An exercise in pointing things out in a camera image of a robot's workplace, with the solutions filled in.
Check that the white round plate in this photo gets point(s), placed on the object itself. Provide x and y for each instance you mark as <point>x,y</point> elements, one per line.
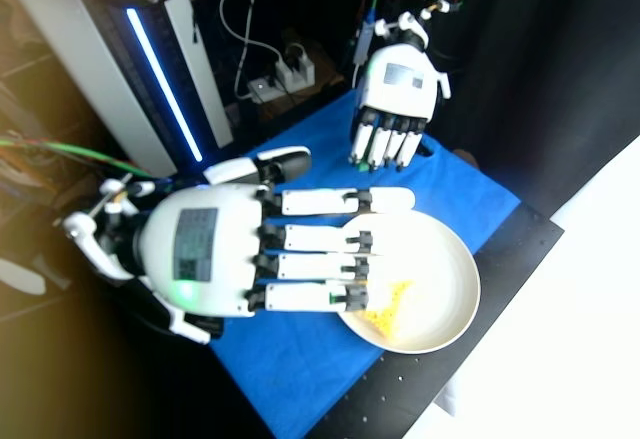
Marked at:
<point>440,284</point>

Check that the white power strip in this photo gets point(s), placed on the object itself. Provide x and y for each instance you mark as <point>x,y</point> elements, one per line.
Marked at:
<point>295,71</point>

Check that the white tower with blue light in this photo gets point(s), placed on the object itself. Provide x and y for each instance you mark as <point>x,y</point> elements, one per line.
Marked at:
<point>75,59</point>

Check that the blue cloth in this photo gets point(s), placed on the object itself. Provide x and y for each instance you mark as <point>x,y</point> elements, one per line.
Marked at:
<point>310,359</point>

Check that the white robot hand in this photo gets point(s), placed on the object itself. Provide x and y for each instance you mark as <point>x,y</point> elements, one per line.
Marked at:
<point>225,249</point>
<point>400,89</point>

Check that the yellow crumbly food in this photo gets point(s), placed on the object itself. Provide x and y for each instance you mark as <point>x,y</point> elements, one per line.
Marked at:
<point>395,304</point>

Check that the blue and white connector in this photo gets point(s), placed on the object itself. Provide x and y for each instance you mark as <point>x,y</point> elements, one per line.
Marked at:
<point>366,39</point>

